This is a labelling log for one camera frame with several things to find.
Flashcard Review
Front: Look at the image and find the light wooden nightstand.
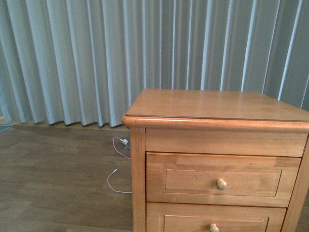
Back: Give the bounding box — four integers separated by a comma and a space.
122, 89, 309, 232

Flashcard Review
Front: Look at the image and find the white floor cable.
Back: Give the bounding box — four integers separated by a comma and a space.
106, 136, 132, 194

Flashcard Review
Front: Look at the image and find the grey pleated curtain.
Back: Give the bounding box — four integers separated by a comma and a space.
0, 0, 309, 126

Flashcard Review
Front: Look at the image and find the open grey floor socket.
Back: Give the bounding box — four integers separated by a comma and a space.
121, 142, 130, 152

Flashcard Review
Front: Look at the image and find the white floor charger plug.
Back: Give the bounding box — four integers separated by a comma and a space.
121, 139, 129, 145

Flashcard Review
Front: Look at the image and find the wooden drawer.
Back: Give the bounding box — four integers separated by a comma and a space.
146, 203, 285, 232
146, 153, 300, 207

